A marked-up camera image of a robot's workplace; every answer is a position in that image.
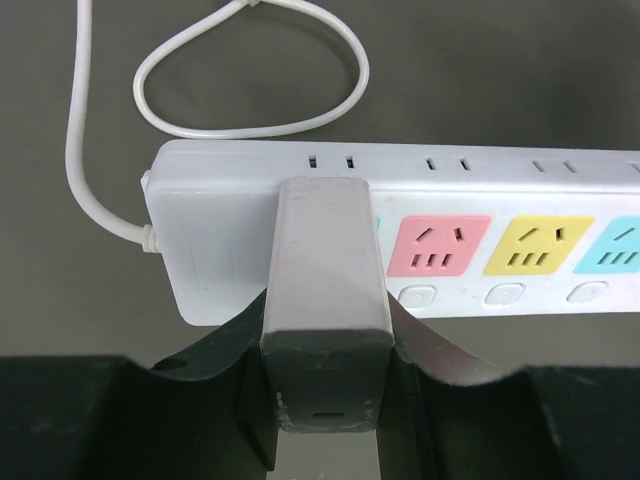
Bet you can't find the white charger cable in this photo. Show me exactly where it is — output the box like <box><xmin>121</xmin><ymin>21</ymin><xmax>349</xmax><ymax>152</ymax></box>
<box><xmin>65</xmin><ymin>0</ymin><xmax>371</xmax><ymax>254</ymax></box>

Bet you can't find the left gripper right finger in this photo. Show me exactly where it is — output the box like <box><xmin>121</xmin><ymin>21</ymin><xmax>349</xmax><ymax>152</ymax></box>
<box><xmin>376</xmin><ymin>301</ymin><xmax>639</xmax><ymax>479</ymax></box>

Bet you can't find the white power strip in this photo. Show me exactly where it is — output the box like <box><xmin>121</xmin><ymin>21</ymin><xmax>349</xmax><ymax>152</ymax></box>
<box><xmin>141</xmin><ymin>140</ymin><xmax>639</xmax><ymax>326</ymax></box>

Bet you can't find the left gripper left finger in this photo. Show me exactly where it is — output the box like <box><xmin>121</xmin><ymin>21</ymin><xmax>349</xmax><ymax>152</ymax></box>
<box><xmin>1</xmin><ymin>297</ymin><xmax>278</xmax><ymax>479</ymax></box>

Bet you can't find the white square charger plug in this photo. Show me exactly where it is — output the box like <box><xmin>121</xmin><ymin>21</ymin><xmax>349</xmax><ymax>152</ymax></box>
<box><xmin>261</xmin><ymin>177</ymin><xmax>394</xmax><ymax>433</ymax></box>

